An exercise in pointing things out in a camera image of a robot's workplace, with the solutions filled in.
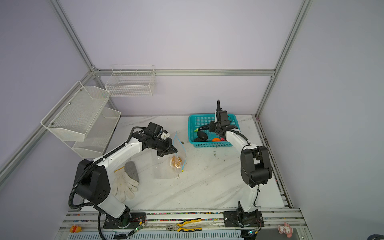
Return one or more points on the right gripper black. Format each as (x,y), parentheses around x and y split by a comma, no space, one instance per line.
(211,126)

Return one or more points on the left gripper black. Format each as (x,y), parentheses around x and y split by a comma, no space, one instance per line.
(169,149)

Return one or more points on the black eggplant toy green stem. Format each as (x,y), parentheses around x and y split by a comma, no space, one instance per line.
(202,128)

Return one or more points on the yellow mango toy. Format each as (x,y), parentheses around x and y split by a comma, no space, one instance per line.
(176,162)

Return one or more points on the clear zip top bag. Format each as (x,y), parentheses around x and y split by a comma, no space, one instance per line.
(170,166)

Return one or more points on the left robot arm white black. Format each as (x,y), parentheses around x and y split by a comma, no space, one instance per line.
(104,184)

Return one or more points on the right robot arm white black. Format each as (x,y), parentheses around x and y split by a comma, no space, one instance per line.
(255,165)

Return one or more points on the white work glove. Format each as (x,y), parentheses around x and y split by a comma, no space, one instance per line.
(124,187)

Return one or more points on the white mesh two-tier shelf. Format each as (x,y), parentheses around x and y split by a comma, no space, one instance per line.
(82,120)

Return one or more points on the yellow rubber duck toy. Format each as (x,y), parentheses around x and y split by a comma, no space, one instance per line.
(75,229)

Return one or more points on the pink white plush toy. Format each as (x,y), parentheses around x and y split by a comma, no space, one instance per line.
(286,229)

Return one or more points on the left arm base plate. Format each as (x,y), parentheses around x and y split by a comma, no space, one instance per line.
(126,221)

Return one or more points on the white wire wall basket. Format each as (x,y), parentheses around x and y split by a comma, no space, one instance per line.
(132,81)

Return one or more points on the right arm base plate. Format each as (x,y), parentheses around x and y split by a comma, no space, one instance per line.
(243,220)

